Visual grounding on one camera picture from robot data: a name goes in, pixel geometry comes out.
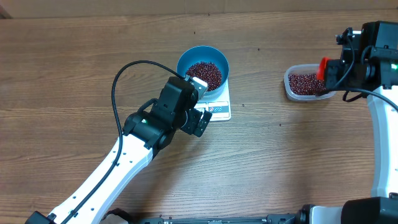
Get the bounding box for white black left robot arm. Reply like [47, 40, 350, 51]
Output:
[26, 77, 211, 224]

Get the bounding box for white digital kitchen scale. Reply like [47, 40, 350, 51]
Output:
[195, 79, 231, 122]

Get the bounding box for clear plastic food container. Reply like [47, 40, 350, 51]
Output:
[284, 64, 336, 101]

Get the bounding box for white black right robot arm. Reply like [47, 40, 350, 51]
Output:
[278, 21, 397, 223]

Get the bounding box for red adzuki beans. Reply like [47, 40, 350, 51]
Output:
[288, 73, 326, 95]

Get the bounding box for teal plastic bowl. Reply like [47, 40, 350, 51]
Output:
[177, 45, 229, 98]

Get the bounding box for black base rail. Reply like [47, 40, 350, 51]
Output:
[101, 207, 354, 224]

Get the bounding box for red measuring scoop blue handle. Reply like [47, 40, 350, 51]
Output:
[316, 57, 330, 81]

